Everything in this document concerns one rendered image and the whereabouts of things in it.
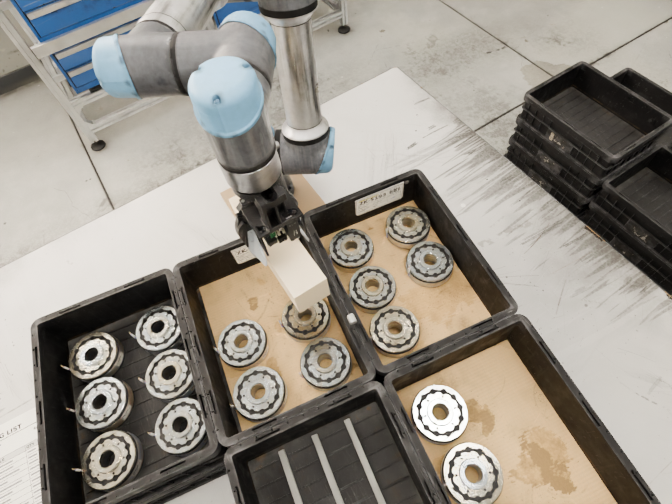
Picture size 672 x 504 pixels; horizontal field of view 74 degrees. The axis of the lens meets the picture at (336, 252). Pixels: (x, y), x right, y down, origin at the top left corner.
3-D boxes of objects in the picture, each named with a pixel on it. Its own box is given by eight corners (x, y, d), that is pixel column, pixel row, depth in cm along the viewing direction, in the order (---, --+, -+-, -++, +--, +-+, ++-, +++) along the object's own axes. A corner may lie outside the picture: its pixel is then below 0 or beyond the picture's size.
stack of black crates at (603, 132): (494, 174, 198) (522, 93, 160) (543, 144, 205) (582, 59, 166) (563, 235, 180) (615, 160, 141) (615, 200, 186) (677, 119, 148)
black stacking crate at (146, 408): (65, 341, 101) (32, 322, 91) (190, 290, 105) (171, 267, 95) (86, 529, 81) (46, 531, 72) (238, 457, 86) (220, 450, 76)
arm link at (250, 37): (184, 8, 55) (166, 65, 50) (273, 2, 55) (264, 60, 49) (205, 62, 62) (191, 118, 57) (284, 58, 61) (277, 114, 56)
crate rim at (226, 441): (175, 270, 97) (170, 265, 95) (301, 219, 101) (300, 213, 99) (224, 452, 77) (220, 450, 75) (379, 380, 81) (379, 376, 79)
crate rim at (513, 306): (301, 219, 101) (300, 213, 99) (418, 173, 105) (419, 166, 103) (379, 380, 81) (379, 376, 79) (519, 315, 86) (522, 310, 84)
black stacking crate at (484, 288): (308, 242, 109) (301, 215, 99) (414, 198, 113) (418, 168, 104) (379, 391, 90) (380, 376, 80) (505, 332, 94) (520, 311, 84)
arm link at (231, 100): (261, 45, 48) (252, 100, 43) (280, 122, 57) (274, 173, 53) (190, 50, 48) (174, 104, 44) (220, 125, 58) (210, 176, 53)
